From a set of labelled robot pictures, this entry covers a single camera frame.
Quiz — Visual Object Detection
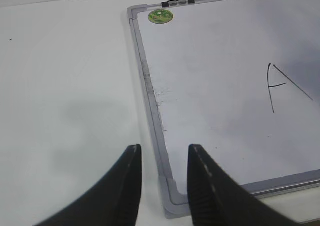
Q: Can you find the black whiteboard hanger clip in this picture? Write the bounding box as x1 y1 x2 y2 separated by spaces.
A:
161 0 195 8

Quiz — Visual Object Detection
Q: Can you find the white magnetic whiteboard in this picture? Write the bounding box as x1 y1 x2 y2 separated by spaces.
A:
127 0 320 223

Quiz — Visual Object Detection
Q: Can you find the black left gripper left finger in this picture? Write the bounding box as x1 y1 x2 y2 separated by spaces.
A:
40 144 142 226

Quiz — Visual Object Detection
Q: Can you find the green round magnet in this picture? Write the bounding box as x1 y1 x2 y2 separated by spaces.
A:
148 9 174 24

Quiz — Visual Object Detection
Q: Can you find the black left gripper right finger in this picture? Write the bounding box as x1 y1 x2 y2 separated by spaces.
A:
187 144 297 226

